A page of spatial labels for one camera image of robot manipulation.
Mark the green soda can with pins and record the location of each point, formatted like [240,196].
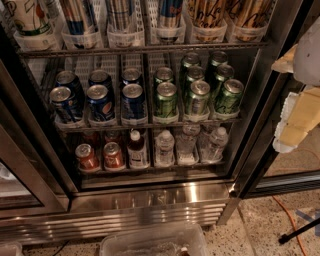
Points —
[166,100]
[188,60]
[193,74]
[163,74]
[197,98]
[229,97]
[216,58]
[223,72]

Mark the green soda can rear left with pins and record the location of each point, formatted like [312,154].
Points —
[163,74]

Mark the blue pepsi can rear middle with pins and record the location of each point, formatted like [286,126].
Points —
[100,77]

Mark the clear plastic bin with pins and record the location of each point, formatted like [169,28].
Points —
[162,240]

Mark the stainless steel fridge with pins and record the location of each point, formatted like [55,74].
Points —
[105,202]

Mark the clear water bottle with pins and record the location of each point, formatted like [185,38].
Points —
[213,144]
[164,149]
[186,141]

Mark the green soda can front right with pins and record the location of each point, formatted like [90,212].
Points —
[229,97]

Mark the green soda can back middle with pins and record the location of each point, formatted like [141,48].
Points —
[188,60]

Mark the blue pepsi can front left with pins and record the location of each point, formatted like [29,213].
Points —
[66,104]

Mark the fridge glass door right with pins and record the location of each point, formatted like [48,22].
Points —
[261,170]

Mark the black tripod leg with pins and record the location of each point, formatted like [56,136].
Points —
[286,237]

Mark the blue pepsi can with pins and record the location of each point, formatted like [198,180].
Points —
[100,77]
[71,80]
[133,102]
[131,76]
[101,104]
[66,104]

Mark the blue pepsi can front right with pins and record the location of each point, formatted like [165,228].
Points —
[133,102]

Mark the tall gold can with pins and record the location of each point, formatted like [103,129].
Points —
[206,13]
[249,13]

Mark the tall blue red bull can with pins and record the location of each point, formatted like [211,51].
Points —
[169,13]

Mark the blue pepsi can rear right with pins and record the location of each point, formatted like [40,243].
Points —
[131,76]

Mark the red soda can left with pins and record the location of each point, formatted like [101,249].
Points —
[87,159]

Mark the green soda can front left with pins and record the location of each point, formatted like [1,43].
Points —
[166,100]

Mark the fridge glass door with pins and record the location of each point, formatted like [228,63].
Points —
[261,170]
[32,151]

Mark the green soda can back right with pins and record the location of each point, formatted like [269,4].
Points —
[216,58]

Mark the brown drink bottle white label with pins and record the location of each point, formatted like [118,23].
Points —
[137,151]

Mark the red soda can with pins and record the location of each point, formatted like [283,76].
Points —
[113,157]
[87,159]

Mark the blue pepsi can rear left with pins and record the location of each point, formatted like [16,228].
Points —
[71,80]

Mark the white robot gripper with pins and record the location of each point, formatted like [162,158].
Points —
[308,56]

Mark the tall gold can right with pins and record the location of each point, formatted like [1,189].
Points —
[249,13]

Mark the fridge glass door left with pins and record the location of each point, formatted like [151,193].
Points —
[32,151]

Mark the tall blue silver can left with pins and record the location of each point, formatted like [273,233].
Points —
[80,16]

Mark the green soda can front middle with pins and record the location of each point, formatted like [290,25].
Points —
[197,98]

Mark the red soda can right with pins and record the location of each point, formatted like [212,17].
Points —
[113,157]

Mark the tall gold can left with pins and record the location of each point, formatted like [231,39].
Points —
[206,13]

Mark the blue pepsi can front middle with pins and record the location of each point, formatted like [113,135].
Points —
[101,104]

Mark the white paper cup drink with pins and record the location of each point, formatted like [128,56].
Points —
[30,17]

